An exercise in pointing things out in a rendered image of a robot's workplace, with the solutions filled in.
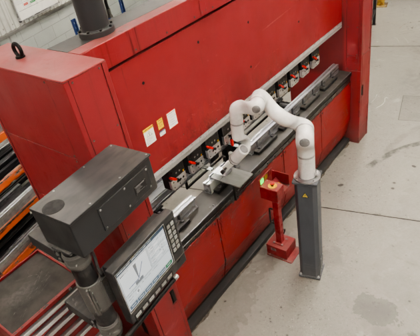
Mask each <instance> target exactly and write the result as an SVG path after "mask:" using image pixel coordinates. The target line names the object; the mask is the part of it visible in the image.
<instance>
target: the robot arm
mask: <svg viewBox="0 0 420 336"><path fill-rule="evenodd" d="M263 110H264V111H265V112H266V114H267V115H268V116H269V117H270V119H272V120H273V121H274V122H276V123H278V124H279V125H281V126H283V127H289V128H292V129H293V130H295V131H296V136H295V143H296V148H297V162H298V170H296V172H295V173H294V175H293V177H294V180H296V182H298V183H300V184H304V185H309V184H313V183H316V182H318V180H320V178H321V174H320V172H319V171H318V170H317V169H316V168H315V143H314V126H313V124H312V122H310V120H308V119H305V118H303V117H298V116H295V115H292V114H290V113H288V112H287V111H286V110H284V109H283V108H281V107H280V106H279V105H278V104H277V103H276V102H275V101H274V100H273V98H272V97H271V96H270V94H268V92H266V91H264V90H262V89H256V90H255V91H254V92H253V93H252V95H251V99H250V101H244V100H237V101H235V102H233V103H232V104H231V105H230V108H229V116H230V124H231V136H232V139H233V140H234V141H240V142H241V145H240V146H238V148H236V150H234V152H233V153H232V154H231V155H230V156H229V160H228V161H227V162H226V164H224V166H222V168H223V169H222V170H221V171H220V173H221V174H222V175H223V174H224V173H225V172H226V171H228V170H229V169H230V168H232V166H234V165H237V164H238V163H239V162H240V161H241V160H242V159H243V158H244V157H245V156H246V155H247V154H248V153H249V152H250V150H251V140H250V138H249V137H248V136H247V135H245V134H244V126H243V114H248V115H257V114H259V113H261V112H262V111H263Z"/></svg>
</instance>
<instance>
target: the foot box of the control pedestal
mask: <svg viewBox="0 0 420 336"><path fill-rule="evenodd" d="M284 237H285V238H287V239H288V240H287V241H286V242H285V244H284V245H283V246H280V245H278V244H275V243H273V242H274V240H275V239H276V235H275V233H274V235H273V236H272V238H270V240H269V241H268V242H267V255H270V256H272V257H275V258H278V259H280V260H282V261H286V262H288V263H293V262H294V260H295V258H296V257H297V256H298V254H299V247H298V246H296V242H295V238H292V237H290V236H287V235H284Z"/></svg>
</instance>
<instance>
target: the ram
mask: <svg viewBox="0 0 420 336"><path fill-rule="evenodd" d="M340 22H342V0H231V1H230V2H228V3H226V4H224V5H222V6H220V7H219V8H217V9H215V10H213V11H212V12H210V13H208V14H206V15H204V16H202V17H201V18H199V19H198V20H196V21H194V22H192V23H190V24H188V25H186V26H185V27H183V28H181V29H180V30H178V31H176V32H174V33H172V34H170V35H169V36H167V37H165V38H164V39H162V40H160V41H158V42H156V43H154V44H153V45H151V46H149V47H148V48H146V49H144V50H142V51H140V52H138V53H137V54H135V55H133V56H131V57H130V58H128V59H126V60H124V61H122V62H120V63H119V64H117V65H116V66H114V67H112V68H110V69H108V70H109V74H110V77H111V80H112V83H113V86H114V90H115V93H116V96H117V99H118V102H119V106H120V108H121V112H122V115H123V118H124V121H125V124H126V128H127V131H128V134H129V137H130V140H131V144H132V146H133V150H136V151H141V152H144V153H149V154H151V156H150V157H149V160H150V162H151V166H152V169H153V173H154V174H155V173H156V172H157V171H158V170H160V169H161V168H162V167H163V166H165V165H166V164H167V163H168V162H170V160H172V159H173V158H174V157H176V156H177V155H178V154H180V152H182V151H183V150H184V149H186V148H187V147H188V146H189V145H190V144H192V143H193V142H194V141H195V140H197V139H198V138H199V137H200V136H202V134H204V133H205V132H206V131H208V130H209V129H210V128H212V126H214V125H215V124H216V123H217V122H219V121H220V120H221V119H222V118H224V117H225V116H226V115H227V114H228V113H229V108H230V105H231V104H232V103H233V102H235V101H237V100H246V99H247V98H248V97H249V96H251V95H252V93H253V92H254V91H255V90H256V89H259V88H260V87H262V86H263V85H264V84H266V82H268V81H269V80H270V79H272V78H273V77H274V76H276V74H278V73H279V72H280V71H281V70H283V69H284V68H285V67H286V66H288V64H290V63H291V62H292V61H294V60H295V59H296V58H298V56H300V55H301V54H302V53H304V52H305V51H306V50H308V48H310V47H311V46H312V45H313V44H315V43H316V42H317V41H318V40H320V38H322V37H323V36H324V35H326V34H327V33H328V32H330V30H332V29H333V28H334V27H336V26H337V25H338V24H340ZM340 28H342V25H341V26H339V27H338V28H337V29H336V30H334V32H332V33H331V34H330V35H328V36H327V37H326V38H325V39H324V40H322V42H320V43H319V44H318V45H316V46H315V47H314V48H312V50H310V51H309V52H308V53H307V54H305V55H304V56H303V57H302V58H300V60H298V61H297V62H296V63H294V64H293V65H292V66H291V67H290V68H288V69H287V70H286V71H285V72H284V73H282V74H281V75H280V76H278V78H276V79H275V80H274V81H273V82H271V83H270V84H269V85H268V86H266V88H264V89H263V90H264V91H266V90H267V89H268V88H270V86H272V85H273V84H274V83H275V82H277V81H278V80H279V79H280V78H282V76H284V75H285V74H286V73H288V72H289V71H290V70H291V69H292V68H294V66H296V65H297V64H298V63H300V62H301V61H302V60H303V59H304V58H306V56H308V55H309V54H310V53H312V52H313V51H314V50H315V49H316V48H318V46H320V45H321V44H322V43H324V42H325V41H326V40H327V39H328V38H330V37H331V36H332V35H333V34H334V33H336V32H337V31H338V30H340ZM174 108H175V111H176V115H177V120H178V124H177V125H176V126H174V127H173V128H172V129H169V124H168V121H167V116H166V114H167V113H168V112H170V111H171V110H172V109H174ZM161 117H162V119H163V124H164V127H163V128H162V129H160V130H159V128H158V126H157V120H158V119H160V118H161ZM229 121H230V117H229V118H228V119H226V120H225V121H224V122H222V124H220V125H219V126H218V127H217V128H215V129H214V130H213V131H212V132H210V134H208V135H207V136H206V137H204V138H203V139H202V140H201V141H200V142H198V144H196V145H195V146H194V147H192V148H191V149H190V150H188V152H186V153H185V154H184V155H183V156H181V157H180V158H179V159H178V160H176V162H174V163H173V164H172V165H170V166H169V167H168V168H167V169H166V170H164V171H163V172H162V173H161V174H160V175H158V176H157V177H156V178H155V180H156V181H158V180H159V179H160V178H161V177H162V176H164V174H166V173H167V172H168V171H170V170H171V169H172V168H173V167H174V166H176V164H178V163H179V162H180V161H182V160H183V159H184V158H186V156H188V155H189V154H190V153H191V152H192V151H194V150H195V149H196V148H198V146H200V145H201V144H202V143H203V142H204V141H206V140H207V139H208V138H210V136H212V135H213V134H214V133H215V132H216V131H218V130H219V129H220V128H222V126H224V125H225V124H226V123H227V122H229ZM150 125H153V129H154V132H155V136H156V139H157V140H156V141H155V142H153V143H152V144H150V146H147V144H146V142H145V138H144V134H143V130H144V129H146V128H148V126H150ZM163 129H165V132H166V133H165V134H164V135H162V136H160V133H159V132H160V131H162V130H163Z"/></svg>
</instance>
